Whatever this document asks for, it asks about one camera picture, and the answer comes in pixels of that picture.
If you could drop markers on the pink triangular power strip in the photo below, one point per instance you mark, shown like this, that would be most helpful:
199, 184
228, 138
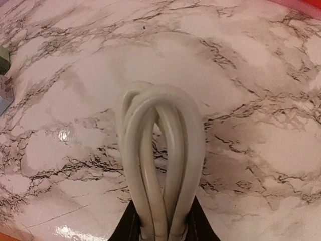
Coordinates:
309, 7

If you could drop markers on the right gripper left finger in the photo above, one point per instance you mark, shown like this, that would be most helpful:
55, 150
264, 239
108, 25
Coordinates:
128, 228

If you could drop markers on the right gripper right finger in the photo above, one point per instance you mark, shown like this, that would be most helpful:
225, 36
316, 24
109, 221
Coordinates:
199, 228

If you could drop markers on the orange power strip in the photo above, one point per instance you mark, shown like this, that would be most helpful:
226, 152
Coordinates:
4, 237

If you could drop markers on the green plug adapter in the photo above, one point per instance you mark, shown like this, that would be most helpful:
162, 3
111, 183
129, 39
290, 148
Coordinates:
5, 62

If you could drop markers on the light blue plug adapter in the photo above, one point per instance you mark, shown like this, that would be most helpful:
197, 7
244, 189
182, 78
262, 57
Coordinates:
6, 94

